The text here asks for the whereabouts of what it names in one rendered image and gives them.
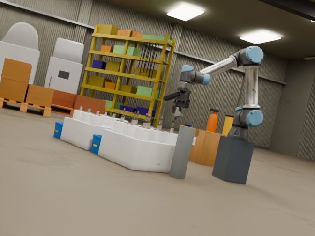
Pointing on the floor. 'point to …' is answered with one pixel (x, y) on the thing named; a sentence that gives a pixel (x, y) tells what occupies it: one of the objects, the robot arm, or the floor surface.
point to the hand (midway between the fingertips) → (173, 118)
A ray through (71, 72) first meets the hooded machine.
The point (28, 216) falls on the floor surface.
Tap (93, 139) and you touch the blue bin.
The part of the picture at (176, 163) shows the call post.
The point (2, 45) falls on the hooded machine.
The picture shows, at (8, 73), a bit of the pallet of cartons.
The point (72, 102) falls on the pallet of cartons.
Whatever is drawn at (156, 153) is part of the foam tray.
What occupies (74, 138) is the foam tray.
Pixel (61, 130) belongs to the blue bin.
